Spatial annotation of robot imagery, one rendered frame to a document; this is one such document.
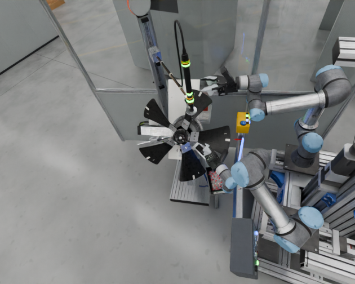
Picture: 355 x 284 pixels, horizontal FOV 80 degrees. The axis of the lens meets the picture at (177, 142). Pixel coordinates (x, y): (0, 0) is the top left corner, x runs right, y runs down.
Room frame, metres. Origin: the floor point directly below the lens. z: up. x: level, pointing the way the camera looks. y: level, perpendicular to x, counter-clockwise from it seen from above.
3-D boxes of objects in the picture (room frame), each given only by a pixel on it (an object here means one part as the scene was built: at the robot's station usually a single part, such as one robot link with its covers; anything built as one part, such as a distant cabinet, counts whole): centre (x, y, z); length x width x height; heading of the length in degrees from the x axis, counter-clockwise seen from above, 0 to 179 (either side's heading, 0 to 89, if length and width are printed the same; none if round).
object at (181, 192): (1.19, -0.08, 0.04); 0.62 x 0.46 x 0.08; 159
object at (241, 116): (1.10, -0.58, 1.02); 0.16 x 0.10 x 0.11; 159
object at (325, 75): (0.78, -0.87, 1.41); 0.15 x 0.12 x 0.55; 164
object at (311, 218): (0.22, -0.58, 1.20); 0.13 x 0.12 x 0.14; 116
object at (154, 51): (1.56, 0.01, 1.54); 0.10 x 0.07 x 0.08; 14
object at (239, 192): (0.73, -0.43, 0.82); 0.90 x 0.04 x 0.08; 159
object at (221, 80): (0.91, -0.35, 1.63); 0.12 x 0.08 x 0.09; 79
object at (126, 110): (1.62, -0.40, 0.50); 2.59 x 0.03 x 0.91; 69
